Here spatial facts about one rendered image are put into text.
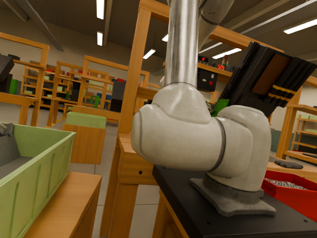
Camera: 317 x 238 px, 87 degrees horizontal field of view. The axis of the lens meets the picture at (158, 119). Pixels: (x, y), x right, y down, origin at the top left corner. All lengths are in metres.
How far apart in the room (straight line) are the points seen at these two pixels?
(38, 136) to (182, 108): 0.57
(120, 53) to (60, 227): 11.09
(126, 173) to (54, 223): 0.37
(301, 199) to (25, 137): 1.06
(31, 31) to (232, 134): 11.78
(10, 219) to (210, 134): 0.42
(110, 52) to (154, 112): 10.99
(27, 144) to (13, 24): 11.57
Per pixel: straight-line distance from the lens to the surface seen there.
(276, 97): 1.33
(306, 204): 0.90
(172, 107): 0.40
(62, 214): 0.57
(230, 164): 0.47
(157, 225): 0.70
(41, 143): 0.78
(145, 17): 1.52
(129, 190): 0.86
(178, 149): 0.38
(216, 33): 1.74
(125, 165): 0.80
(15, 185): 0.40
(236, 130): 0.46
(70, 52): 11.38
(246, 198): 0.53
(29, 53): 11.73
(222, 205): 0.50
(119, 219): 0.93
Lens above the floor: 1.11
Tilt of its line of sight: 3 degrees down
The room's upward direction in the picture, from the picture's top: 11 degrees clockwise
